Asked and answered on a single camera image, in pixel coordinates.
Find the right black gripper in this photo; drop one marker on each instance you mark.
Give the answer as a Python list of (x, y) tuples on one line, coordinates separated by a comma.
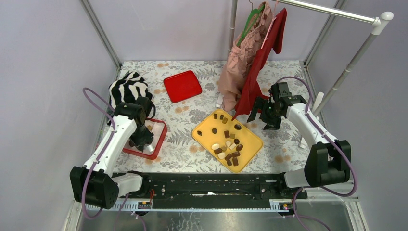
[(261, 104)]

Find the red box lid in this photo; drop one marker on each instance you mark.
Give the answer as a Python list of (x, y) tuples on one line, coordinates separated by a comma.
[(182, 86)]

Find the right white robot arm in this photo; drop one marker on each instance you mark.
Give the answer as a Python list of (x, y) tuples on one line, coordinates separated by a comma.
[(329, 158)]

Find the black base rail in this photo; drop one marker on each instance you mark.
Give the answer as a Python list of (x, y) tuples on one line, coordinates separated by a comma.
[(213, 190)]

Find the pink hanging garment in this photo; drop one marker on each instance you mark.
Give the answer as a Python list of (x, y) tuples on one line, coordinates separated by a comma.
[(241, 57)]

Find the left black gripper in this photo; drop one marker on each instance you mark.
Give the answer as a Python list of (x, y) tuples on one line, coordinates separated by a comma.
[(146, 139)]

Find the red hanging garment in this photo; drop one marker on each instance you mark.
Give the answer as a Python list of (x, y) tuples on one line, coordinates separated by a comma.
[(251, 89)]

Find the green hanger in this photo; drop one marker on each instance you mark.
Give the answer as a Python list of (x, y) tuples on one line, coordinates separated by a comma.
[(248, 27)]

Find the metal clothes rack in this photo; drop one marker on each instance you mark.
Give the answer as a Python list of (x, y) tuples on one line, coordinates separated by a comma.
[(367, 108)]

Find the yellow tray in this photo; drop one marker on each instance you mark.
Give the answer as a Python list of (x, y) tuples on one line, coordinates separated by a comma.
[(233, 148)]

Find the zebra striped cloth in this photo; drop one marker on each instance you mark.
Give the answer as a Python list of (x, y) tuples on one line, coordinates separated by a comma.
[(127, 89)]

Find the red box with liner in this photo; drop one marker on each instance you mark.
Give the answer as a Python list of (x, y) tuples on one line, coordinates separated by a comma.
[(159, 130)]

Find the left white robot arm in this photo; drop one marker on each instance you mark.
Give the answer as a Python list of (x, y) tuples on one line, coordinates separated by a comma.
[(93, 183)]

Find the dark oval chocolate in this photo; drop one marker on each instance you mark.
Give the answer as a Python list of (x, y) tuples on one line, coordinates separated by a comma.
[(237, 127)]

